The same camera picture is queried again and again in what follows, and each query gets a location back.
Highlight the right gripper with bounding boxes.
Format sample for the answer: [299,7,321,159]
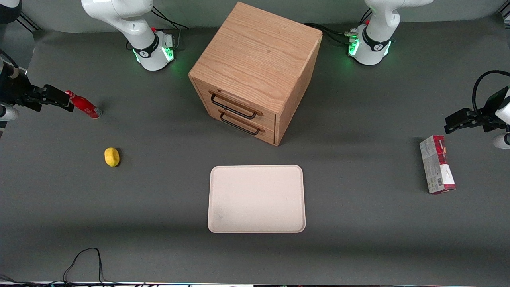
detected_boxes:
[0,73,75,112]

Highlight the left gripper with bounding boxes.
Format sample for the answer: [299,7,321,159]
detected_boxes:
[444,85,510,134]

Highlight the red coke bottle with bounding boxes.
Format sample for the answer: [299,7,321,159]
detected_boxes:
[65,90,103,120]

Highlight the beige plastic tray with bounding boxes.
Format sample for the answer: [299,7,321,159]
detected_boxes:
[207,165,306,234]

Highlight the grey red carton box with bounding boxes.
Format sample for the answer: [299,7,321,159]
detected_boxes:
[419,135,457,195]

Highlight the yellow lemon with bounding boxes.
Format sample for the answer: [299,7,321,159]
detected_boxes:
[104,147,120,168]

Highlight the wooden drawer cabinet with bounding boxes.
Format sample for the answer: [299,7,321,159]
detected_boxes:
[188,1,323,147]

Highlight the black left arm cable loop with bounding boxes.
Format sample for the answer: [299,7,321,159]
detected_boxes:
[472,70,510,114]

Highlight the black right base cables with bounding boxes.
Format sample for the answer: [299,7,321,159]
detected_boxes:
[151,6,190,51]

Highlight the black base cables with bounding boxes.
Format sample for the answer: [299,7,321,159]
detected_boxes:
[151,6,190,51]
[304,23,359,47]

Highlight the black cable on table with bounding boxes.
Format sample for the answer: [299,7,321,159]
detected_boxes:
[0,247,120,287]

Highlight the black left base cables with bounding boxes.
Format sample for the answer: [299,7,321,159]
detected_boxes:
[304,23,359,47]

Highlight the black metal drawer handle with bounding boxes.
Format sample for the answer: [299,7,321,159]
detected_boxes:
[219,112,261,136]
[210,93,259,120]

